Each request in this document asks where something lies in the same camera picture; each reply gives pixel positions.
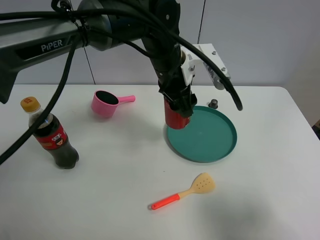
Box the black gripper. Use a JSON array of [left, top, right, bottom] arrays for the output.
[[157, 67, 197, 118]]

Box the red soda can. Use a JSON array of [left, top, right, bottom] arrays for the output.
[[164, 98, 190, 130]]

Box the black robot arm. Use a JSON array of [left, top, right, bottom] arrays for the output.
[[0, 0, 197, 118]]

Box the small grey capsule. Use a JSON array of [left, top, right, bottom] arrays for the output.
[[208, 99, 218, 109]]

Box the teal round plate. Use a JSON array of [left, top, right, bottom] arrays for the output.
[[166, 106, 238, 164]]

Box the pink plastic scoop cup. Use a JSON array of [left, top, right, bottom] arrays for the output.
[[91, 90, 136, 118]]

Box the cola bottle yellow cap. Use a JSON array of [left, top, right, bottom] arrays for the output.
[[20, 96, 79, 169]]

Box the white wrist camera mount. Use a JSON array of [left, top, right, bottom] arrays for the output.
[[180, 43, 232, 91]]

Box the beige spatula orange handle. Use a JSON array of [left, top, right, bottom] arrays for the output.
[[149, 172, 216, 210]]

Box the black cable bundle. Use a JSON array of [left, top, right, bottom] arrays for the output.
[[0, 0, 244, 166]]

